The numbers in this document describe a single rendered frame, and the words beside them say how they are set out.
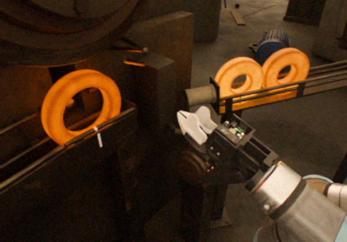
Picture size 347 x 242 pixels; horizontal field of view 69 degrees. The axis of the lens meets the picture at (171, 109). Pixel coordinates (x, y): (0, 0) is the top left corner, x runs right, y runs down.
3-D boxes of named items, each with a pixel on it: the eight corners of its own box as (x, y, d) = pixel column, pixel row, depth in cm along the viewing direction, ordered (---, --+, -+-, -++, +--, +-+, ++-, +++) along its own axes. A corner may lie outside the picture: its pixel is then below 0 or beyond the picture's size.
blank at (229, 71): (213, 61, 75) (217, 66, 72) (261, 52, 76) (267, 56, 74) (213, 104, 84) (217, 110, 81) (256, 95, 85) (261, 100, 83)
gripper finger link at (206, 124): (193, 91, 54) (227, 118, 51) (186, 110, 58) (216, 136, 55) (183, 97, 52) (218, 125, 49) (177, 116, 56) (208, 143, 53)
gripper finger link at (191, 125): (183, 97, 52) (218, 125, 49) (177, 116, 56) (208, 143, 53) (173, 102, 50) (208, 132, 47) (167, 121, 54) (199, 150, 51)
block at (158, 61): (137, 125, 84) (130, 58, 70) (153, 115, 89) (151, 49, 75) (160, 139, 78) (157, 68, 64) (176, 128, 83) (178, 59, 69)
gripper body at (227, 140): (232, 110, 50) (284, 151, 45) (217, 136, 56) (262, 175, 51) (209, 128, 45) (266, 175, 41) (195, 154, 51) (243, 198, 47)
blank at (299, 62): (261, 52, 77) (267, 56, 74) (307, 43, 78) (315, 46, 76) (256, 95, 85) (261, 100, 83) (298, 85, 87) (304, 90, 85)
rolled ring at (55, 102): (117, 62, 57) (108, 58, 59) (35, 92, 46) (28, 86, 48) (125, 126, 67) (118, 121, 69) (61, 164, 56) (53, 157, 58)
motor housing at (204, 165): (171, 238, 109) (172, 146, 79) (202, 205, 122) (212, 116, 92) (196, 260, 102) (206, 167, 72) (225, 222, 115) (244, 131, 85)
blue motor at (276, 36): (250, 74, 243) (256, 38, 224) (256, 53, 287) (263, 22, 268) (284, 79, 234) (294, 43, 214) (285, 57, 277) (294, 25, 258)
